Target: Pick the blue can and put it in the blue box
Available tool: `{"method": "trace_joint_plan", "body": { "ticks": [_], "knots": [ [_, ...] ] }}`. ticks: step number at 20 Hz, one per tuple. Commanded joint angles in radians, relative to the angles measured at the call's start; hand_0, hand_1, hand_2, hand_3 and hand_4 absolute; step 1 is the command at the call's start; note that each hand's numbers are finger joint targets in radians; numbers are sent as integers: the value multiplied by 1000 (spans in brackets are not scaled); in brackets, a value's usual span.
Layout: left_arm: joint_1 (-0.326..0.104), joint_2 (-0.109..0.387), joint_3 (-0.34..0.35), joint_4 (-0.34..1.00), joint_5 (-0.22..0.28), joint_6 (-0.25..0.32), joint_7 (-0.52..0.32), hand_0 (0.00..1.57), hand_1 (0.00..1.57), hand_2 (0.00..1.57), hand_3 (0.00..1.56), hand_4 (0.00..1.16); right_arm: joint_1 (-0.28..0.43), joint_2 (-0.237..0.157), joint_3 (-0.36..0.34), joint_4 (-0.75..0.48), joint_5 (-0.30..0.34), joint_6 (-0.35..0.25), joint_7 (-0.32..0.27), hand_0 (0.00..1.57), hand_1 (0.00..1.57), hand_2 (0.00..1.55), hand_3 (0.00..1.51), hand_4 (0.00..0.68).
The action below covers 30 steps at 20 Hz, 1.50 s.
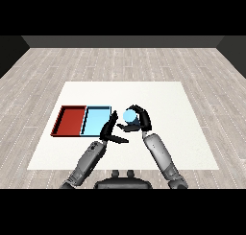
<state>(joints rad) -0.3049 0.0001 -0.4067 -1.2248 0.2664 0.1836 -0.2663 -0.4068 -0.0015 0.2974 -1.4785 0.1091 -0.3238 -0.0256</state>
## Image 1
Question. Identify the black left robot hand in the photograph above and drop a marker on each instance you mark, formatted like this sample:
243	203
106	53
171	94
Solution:
108	130

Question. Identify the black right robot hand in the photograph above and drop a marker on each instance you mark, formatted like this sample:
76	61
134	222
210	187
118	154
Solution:
143	120

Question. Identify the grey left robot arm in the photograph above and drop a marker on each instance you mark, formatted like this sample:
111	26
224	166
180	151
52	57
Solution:
86	162

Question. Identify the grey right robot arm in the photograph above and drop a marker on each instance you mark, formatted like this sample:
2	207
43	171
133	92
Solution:
163	159

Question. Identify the small blue can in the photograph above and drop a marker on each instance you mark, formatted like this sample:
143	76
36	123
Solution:
130	116

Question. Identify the light blue shallow open box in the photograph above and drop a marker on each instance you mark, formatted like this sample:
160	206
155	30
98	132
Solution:
96	120

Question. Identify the red shallow open box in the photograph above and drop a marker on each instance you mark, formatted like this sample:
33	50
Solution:
71	120

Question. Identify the dark grey robot body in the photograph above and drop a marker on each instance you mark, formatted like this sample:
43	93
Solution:
123	182

